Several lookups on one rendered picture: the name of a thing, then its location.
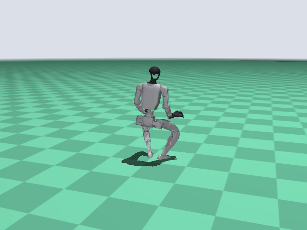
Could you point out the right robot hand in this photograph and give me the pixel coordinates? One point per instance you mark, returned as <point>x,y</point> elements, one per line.
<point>177,114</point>

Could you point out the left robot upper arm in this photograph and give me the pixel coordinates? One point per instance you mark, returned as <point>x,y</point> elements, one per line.
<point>138,94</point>

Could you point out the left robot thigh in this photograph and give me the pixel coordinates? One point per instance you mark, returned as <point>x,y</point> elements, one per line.
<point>139,122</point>

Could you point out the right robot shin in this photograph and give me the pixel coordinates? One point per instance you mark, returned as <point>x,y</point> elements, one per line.
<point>171,142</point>

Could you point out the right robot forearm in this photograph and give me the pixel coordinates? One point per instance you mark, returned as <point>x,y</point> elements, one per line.
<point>168,112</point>

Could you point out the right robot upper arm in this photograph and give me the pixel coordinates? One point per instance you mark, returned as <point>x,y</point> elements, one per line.
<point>164,90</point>

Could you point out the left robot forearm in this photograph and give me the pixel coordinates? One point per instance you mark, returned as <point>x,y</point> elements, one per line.
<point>141,109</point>

